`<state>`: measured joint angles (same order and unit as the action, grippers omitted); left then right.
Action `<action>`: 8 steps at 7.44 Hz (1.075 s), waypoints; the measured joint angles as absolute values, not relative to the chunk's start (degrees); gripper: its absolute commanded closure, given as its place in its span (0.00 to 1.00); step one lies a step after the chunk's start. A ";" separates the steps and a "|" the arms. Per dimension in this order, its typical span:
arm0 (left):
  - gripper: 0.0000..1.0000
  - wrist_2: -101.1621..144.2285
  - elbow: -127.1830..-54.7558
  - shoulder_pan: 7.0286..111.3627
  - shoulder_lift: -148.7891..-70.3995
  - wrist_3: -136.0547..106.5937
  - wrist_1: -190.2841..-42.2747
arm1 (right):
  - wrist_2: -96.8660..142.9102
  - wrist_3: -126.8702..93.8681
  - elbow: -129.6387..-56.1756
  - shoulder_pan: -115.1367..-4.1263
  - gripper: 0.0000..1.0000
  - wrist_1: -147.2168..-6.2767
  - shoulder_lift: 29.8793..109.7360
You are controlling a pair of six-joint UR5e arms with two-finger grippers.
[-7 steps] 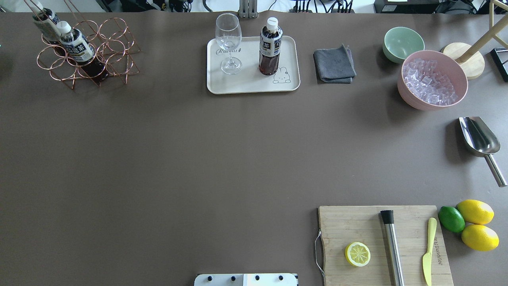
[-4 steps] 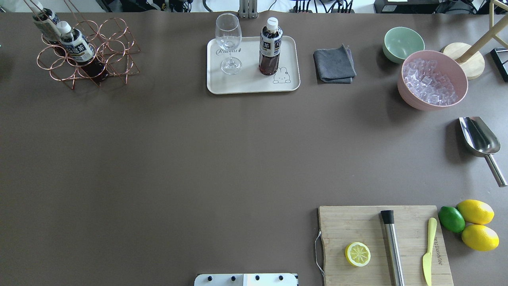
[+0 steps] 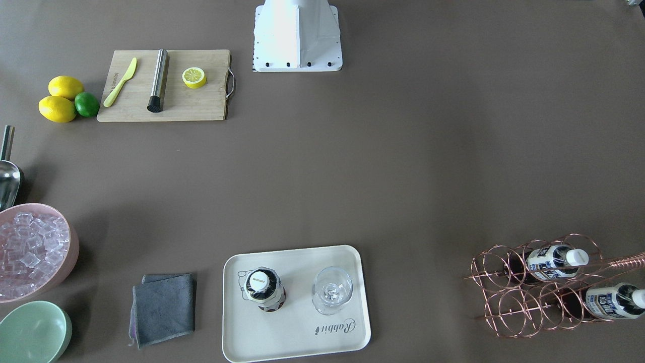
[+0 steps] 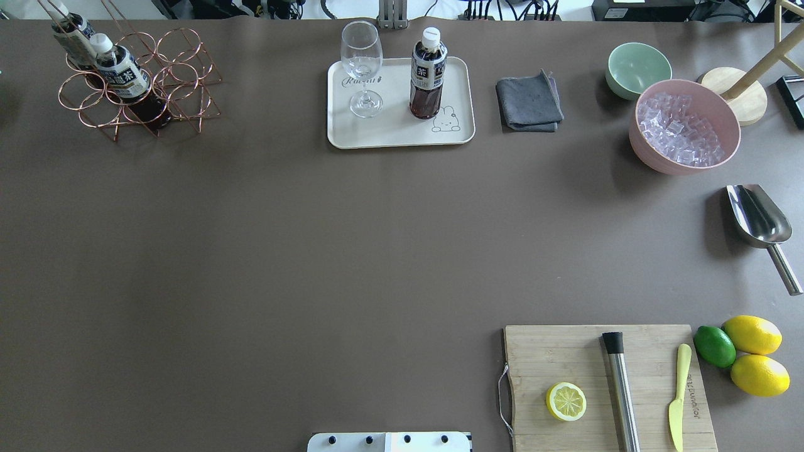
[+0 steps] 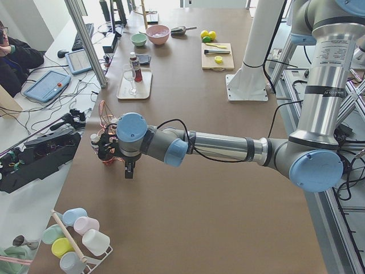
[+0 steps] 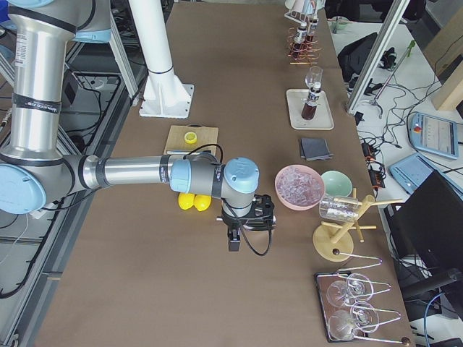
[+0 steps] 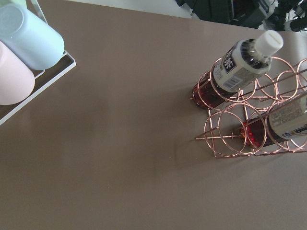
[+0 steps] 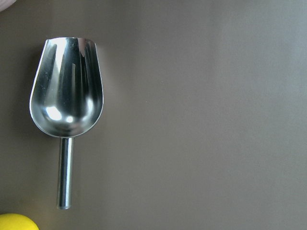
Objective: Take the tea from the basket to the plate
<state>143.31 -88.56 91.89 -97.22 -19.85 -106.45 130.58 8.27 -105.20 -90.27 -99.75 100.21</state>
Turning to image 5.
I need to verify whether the black keyboard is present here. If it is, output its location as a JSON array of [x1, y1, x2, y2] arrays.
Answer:
[[71, 22, 95, 52]]

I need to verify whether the tea bottle back right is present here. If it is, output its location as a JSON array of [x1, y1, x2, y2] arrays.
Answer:
[[109, 118, 119, 134]]

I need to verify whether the green plastic cup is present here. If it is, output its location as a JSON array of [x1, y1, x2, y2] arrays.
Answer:
[[42, 224, 65, 245]]

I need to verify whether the copper wire bottle basket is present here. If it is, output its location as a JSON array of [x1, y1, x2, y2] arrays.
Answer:
[[96, 100, 124, 164]]

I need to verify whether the grey aluminium frame post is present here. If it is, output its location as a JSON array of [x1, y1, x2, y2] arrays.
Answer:
[[64, 0, 107, 88]]

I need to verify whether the yellow plastic knife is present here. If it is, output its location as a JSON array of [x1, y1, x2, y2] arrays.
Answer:
[[205, 43, 227, 49]]

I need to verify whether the blue plastic cup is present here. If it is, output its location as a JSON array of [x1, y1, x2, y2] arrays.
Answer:
[[62, 207, 88, 226]]

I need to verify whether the black computer mouse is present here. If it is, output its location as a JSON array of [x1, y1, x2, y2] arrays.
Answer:
[[57, 50, 69, 59]]

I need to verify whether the black equipment case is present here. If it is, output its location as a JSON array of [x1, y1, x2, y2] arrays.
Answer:
[[1, 129, 81, 193]]

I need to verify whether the yellow lemon upper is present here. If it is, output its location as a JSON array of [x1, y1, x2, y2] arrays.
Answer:
[[200, 30, 209, 39]]

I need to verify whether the grey plastic cup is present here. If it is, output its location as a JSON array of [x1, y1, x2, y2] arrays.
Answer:
[[59, 251, 86, 274]]

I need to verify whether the blue teach pendant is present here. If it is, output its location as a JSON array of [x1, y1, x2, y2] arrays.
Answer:
[[23, 70, 71, 103]]

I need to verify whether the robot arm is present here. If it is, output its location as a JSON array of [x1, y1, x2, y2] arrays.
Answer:
[[92, 1, 364, 192]]

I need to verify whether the tea bottle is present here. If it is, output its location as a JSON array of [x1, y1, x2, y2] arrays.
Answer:
[[129, 51, 143, 82], [109, 118, 119, 134], [90, 134, 100, 154]]

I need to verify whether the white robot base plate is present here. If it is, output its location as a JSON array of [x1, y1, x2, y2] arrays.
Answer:
[[225, 72, 268, 102]]

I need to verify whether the wooden cup rack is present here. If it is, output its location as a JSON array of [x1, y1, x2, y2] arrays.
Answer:
[[51, 210, 113, 273]]

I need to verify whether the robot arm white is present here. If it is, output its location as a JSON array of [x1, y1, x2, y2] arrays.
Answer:
[[242, 1, 286, 76]]

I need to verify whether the steel muddler black tip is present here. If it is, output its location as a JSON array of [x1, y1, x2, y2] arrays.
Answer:
[[204, 49, 230, 55]]

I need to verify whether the seated person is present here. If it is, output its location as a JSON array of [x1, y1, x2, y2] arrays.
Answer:
[[1, 22, 44, 97]]

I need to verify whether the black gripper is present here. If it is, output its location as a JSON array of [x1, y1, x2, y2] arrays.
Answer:
[[96, 133, 140, 179]]

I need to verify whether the tea bottle back left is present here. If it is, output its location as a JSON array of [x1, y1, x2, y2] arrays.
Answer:
[[90, 134, 100, 154]]

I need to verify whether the bamboo cutting board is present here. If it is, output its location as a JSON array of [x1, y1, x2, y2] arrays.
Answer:
[[201, 43, 234, 71]]

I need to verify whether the clear wine glass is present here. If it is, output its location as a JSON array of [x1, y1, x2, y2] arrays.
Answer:
[[123, 63, 137, 95]]

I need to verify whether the pink plastic cup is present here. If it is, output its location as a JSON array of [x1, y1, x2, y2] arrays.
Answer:
[[73, 216, 100, 236]]

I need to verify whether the cream rabbit tray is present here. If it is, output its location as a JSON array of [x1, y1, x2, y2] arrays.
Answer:
[[116, 68, 152, 100]]

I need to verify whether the pink bowl with ice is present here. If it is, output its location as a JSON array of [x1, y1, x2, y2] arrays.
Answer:
[[146, 25, 171, 45]]

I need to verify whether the yellow plastic cup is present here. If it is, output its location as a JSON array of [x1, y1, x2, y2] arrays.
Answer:
[[51, 237, 74, 259]]

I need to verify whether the halved lemon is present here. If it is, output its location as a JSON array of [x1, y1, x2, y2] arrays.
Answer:
[[214, 55, 223, 64]]

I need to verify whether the tea bottle front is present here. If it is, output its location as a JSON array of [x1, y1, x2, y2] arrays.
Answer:
[[129, 51, 143, 82]]

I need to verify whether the steel ice scoop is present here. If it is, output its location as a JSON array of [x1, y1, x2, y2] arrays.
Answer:
[[171, 26, 197, 35]]

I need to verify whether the green ceramic bowl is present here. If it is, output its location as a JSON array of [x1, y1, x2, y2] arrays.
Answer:
[[131, 33, 147, 47]]

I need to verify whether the white plastic cup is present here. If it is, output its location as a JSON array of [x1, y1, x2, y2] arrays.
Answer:
[[82, 229, 111, 256]]

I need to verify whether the wooden stand with base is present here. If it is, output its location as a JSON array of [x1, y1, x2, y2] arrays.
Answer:
[[133, 0, 159, 31]]

